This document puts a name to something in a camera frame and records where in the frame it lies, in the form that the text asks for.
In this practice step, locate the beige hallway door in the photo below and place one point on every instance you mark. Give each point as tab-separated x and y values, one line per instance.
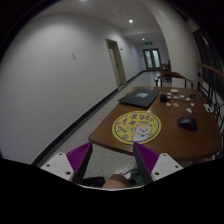
117	63

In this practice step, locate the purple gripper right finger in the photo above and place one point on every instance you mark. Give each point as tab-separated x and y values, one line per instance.
153	166

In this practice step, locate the white card on table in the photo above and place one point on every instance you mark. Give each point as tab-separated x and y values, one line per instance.
174	91

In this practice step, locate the yellow round cartoon mouse pad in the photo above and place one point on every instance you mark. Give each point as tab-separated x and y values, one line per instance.
136	126

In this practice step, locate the white sneaker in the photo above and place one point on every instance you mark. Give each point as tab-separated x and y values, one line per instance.
124	170

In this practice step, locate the small black box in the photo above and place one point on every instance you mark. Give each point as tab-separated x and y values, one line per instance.
163	98

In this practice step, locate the person's knee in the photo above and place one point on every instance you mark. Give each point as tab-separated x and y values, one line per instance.
117	181

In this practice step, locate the green exit sign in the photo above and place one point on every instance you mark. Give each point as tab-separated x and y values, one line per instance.
148	43

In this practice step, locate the black laptop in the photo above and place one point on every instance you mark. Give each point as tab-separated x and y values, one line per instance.
140	98

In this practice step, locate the double glass exit door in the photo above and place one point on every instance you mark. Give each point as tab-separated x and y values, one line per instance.
152	59

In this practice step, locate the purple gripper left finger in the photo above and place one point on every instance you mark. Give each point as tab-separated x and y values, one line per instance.
70	166

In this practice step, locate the black computer mouse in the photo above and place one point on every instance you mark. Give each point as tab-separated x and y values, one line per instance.
188	123

